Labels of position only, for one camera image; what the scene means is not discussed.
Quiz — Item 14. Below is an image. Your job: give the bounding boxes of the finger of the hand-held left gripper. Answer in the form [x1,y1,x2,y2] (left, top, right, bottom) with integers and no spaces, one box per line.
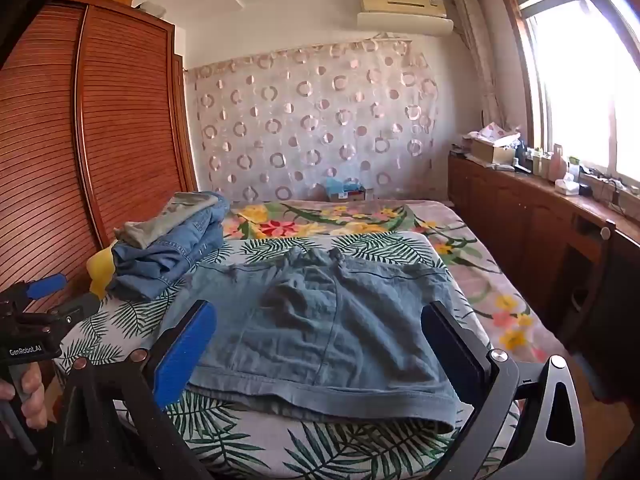
[0,272,69,307]
[46,292,102,322]

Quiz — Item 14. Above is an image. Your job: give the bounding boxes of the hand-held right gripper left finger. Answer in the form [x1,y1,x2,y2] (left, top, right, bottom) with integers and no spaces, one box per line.
[52,300,218,480]

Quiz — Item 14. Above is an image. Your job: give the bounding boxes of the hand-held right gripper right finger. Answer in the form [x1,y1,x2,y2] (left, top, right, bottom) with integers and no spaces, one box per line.
[421,301,587,480]

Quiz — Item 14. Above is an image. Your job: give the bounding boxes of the blue-grey pants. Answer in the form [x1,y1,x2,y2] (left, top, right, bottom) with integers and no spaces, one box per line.
[167,246,463,433]

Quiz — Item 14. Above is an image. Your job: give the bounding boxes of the person's left hand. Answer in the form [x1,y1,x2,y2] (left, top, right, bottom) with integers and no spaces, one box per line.
[0,360,49,432]

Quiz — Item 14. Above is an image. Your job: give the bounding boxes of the yellow cloth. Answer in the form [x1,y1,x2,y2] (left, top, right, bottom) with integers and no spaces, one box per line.
[87,246,120,301]

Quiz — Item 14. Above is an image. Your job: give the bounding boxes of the floral blanket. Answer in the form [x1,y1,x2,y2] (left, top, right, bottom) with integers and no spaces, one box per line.
[220,200,566,367]

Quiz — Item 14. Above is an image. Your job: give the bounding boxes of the folded blue jeans stack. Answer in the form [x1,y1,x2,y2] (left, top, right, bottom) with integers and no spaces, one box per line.
[107,195,232,303]

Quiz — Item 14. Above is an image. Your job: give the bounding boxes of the folded grey garment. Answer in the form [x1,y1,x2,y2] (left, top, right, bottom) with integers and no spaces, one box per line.
[114,191,221,250]

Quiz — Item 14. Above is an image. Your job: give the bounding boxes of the long wooden cabinet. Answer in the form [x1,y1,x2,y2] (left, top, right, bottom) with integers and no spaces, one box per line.
[446,152,640,341]

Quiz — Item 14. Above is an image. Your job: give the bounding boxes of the leaf print bed sheet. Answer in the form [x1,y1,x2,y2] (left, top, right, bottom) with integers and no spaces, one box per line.
[52,232,521,480]

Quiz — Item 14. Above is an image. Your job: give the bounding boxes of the dark wooden chair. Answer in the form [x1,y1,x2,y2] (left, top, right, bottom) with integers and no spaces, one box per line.
[557,220,640,411]

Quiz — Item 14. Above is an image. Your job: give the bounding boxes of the wooden slatted wardrobe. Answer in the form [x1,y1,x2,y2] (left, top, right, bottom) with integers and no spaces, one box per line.
[0,0,199,376]

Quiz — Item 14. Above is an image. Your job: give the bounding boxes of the box with blue cloth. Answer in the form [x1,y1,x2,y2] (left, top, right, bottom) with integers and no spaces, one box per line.
[320,177,376,203]

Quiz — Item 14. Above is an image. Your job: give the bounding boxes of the cardboard box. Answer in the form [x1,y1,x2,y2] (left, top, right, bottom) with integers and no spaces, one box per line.
[470,137,518,166]

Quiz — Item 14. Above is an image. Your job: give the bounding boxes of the white tissue pack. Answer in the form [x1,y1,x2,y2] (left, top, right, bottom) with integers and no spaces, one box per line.
[555,172,582,197]

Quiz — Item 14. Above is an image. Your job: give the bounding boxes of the circle patterned curtain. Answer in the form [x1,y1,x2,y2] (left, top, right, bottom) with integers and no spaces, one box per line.
[182,35,442,204]

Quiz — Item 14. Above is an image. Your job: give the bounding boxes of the bundled window curtain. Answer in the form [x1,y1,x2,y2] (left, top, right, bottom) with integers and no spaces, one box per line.
[452,0,507,131]

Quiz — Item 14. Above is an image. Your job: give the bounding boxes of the window with wooden frame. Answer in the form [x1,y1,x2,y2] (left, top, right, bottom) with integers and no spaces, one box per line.
[500,0,640,188]

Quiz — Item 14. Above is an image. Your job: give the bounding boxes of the wall air conditioner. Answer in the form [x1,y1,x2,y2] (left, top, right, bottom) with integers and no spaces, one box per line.
[356,0,455,37]

